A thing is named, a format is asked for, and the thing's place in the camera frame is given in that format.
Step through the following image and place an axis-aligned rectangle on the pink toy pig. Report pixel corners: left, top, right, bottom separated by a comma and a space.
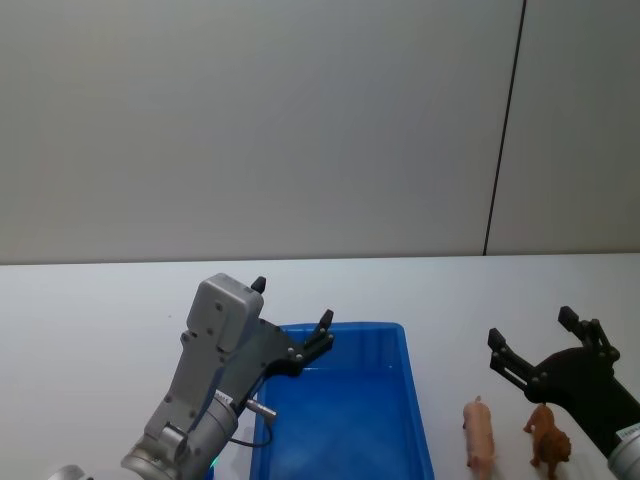
462, 395, 497, 476

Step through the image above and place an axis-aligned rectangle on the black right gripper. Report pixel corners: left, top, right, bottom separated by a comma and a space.
487, 305, 640, 454

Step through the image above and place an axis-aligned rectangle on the thin dark cable silver plug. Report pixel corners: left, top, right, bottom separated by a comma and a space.
227, 398, 280, 449

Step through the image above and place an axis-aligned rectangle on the brown toy animal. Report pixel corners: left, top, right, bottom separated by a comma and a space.
523, 403, 573, 480

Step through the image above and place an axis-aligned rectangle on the blue plastic bin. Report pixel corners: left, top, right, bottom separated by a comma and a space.
248, 322, 435, 480

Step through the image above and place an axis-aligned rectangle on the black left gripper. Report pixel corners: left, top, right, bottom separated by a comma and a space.
214, 275, 336, 413

